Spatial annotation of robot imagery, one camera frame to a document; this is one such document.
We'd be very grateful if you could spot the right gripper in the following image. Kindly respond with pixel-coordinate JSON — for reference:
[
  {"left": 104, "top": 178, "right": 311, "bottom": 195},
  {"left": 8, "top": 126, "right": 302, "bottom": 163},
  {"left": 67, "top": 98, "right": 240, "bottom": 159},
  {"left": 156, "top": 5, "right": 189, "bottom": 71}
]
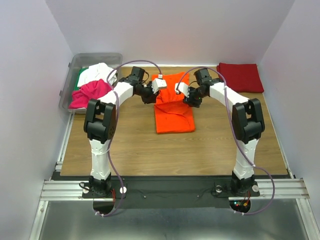
[{"left": 182, "top": 85, "right": 207, "bottom": 108}]

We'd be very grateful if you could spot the orange t shirt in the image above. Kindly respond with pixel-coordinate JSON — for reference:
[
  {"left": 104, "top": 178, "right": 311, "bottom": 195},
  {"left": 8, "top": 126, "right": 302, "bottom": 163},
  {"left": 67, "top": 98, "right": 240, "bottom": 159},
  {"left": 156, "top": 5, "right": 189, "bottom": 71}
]
[{"left": 154, "top": 72, "right": 196, "bottom": 134}]

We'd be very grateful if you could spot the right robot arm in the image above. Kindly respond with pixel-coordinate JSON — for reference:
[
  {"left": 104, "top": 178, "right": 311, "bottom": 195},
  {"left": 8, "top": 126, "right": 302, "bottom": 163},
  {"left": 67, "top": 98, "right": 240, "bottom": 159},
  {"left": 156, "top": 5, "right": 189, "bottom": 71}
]
[{"left": 174, "top": 66, "right": 265, "bottom": 195}]

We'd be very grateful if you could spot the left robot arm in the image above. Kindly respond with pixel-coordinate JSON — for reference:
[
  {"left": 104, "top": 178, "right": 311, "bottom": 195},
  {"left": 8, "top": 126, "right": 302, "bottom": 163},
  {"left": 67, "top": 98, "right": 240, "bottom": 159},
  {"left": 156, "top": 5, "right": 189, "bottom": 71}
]
[{"left": 81, "top": 66, "right": 167, "bottom": 198}]

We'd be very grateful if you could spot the white t shirt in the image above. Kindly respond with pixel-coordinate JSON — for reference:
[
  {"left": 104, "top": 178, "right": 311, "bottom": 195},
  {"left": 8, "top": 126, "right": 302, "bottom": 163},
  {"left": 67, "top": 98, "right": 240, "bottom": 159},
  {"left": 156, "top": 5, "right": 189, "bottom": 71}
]
[{"left": 82, "top": 62, "right": 117, "bottom": 86}]

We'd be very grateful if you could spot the folded dark red t shirt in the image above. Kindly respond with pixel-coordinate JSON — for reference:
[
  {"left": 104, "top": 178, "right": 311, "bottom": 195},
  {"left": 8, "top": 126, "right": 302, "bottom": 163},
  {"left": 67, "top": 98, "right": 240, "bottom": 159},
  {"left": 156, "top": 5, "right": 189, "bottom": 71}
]
[{"left": 216, "top": 62, "right": 264, "bottom": 93}]

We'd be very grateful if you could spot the pink t shirt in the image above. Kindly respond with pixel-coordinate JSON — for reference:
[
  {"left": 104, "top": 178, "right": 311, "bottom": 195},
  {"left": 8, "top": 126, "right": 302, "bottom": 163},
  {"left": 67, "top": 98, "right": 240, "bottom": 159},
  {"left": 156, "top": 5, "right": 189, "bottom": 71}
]
[{"left": 68, "top": 79, "right": 112, "bottom": 109}]

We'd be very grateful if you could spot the green t shirt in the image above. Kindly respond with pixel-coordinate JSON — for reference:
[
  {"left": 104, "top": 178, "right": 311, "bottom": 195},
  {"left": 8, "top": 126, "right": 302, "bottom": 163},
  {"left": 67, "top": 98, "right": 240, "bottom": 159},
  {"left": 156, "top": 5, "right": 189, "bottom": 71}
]
[{"left": 73, "top": 68, "right": 87, "bottom": 91}]

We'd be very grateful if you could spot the clear plastic bin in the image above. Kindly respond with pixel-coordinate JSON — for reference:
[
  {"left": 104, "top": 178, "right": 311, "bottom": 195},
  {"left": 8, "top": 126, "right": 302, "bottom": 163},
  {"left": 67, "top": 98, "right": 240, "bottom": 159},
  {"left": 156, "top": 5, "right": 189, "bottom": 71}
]
[{"left": 58, "top": 52, "right": 123, "bottom": 112}]

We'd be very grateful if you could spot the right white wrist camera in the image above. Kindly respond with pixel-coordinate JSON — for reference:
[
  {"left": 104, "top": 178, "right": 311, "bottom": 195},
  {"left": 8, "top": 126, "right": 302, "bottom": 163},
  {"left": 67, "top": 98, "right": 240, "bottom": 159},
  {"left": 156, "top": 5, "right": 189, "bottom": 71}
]
[{"left": 174, "top": 82, "right": 190, "bottom": 98}]

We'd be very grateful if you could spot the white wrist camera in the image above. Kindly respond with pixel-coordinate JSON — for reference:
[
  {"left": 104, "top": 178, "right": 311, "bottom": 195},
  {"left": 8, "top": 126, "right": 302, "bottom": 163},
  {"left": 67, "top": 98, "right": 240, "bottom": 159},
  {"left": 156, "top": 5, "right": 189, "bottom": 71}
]
[
  {"left": 174, "top": 82, "right": 190, "bottom": 98},
  {"left": 151, "top": 78, "right": 167, "bottom": 93}
]

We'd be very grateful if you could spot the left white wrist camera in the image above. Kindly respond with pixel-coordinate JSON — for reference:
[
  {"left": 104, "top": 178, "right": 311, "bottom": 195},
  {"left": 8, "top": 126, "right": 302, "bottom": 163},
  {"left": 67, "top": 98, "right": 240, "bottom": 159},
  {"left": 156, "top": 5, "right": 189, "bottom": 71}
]
[{"left": 151, "top": 78, "right": 167, "bottom": 93}]

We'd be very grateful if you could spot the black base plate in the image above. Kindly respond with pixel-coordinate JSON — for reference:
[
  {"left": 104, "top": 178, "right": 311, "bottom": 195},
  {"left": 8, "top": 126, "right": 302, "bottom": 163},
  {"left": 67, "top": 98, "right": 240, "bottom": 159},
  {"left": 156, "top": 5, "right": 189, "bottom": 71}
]
[{"left": 79, "top": 176, "right": 260, "bottom": 210}]

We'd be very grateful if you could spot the aluminium frame rail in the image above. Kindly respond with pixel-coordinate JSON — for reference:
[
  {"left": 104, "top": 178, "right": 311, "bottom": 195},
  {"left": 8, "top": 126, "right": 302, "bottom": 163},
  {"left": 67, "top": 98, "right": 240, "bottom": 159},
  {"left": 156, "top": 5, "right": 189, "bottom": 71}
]
[{"left": 40, "top": 176, "right": 310, "bottom": 201}]

